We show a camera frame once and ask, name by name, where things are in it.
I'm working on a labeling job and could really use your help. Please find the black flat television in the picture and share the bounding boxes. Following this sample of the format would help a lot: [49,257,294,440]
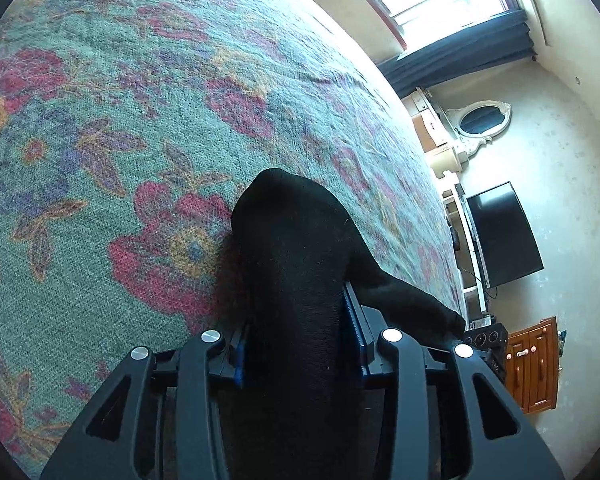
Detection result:
[467,182,544,288]

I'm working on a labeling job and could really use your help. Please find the wooden cabinet with knobs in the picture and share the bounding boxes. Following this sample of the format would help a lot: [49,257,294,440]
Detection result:
[505,316,559,414]

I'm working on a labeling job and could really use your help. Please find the white oval mirror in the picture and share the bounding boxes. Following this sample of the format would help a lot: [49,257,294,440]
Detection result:
[445,100,512,162]

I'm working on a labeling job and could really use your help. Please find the white dresser shelf unit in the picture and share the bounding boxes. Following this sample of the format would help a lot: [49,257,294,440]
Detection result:
[402,88,495,330]

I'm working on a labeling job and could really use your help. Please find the black pants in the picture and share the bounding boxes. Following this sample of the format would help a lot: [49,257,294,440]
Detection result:
[232,169,465,479]

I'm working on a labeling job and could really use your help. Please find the floral bedspread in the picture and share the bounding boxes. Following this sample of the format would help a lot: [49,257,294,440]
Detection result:
[0,0,460,479]

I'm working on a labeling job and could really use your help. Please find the dark blue curtain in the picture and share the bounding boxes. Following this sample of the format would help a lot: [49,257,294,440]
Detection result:
[378,9,535,99]

